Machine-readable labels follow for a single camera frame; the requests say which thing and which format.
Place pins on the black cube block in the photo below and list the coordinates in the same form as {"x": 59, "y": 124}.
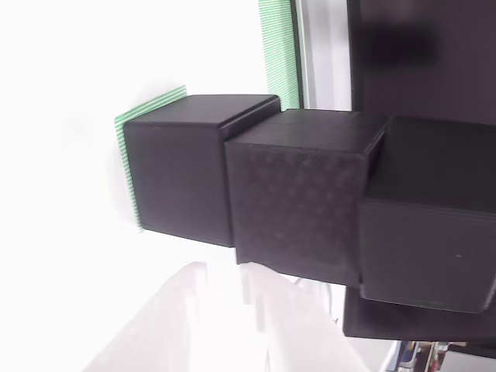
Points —
{"x": 174, "y": 174}
{"x": 294, "y": 213}
{"x": 426, "y": 232}

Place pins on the green striped square marker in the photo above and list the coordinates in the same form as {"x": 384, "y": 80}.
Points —
{"x": 155, "y": 104}

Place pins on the black monitor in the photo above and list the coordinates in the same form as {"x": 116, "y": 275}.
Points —
{"x": 426, "y": 58}

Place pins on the green striped tape strip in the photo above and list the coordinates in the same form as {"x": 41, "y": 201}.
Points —
{"x": 279, "y": 54}

